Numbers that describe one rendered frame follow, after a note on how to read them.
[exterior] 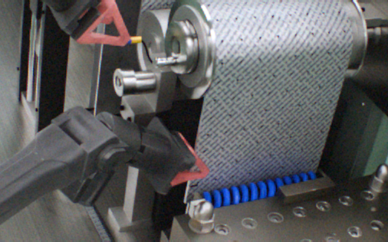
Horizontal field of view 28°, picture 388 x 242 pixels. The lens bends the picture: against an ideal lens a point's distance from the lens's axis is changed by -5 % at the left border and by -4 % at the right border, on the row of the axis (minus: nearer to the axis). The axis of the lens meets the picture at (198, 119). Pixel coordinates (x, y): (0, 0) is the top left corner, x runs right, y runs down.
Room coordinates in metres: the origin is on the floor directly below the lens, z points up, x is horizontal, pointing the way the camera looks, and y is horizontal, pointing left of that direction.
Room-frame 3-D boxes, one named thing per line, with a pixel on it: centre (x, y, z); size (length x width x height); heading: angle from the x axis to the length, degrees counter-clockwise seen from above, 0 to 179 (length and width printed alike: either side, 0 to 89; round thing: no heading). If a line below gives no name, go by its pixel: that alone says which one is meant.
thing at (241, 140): (0.98, -0.10, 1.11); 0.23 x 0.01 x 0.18; 122
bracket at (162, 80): (0.98, 0.08, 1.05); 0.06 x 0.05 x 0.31; 122
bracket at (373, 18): (1.13, -0.23, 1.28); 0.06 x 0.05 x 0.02; 122
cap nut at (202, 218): (0.86, -0.03, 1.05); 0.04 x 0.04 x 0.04
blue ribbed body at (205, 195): (0.97, -0.12, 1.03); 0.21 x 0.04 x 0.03; 122
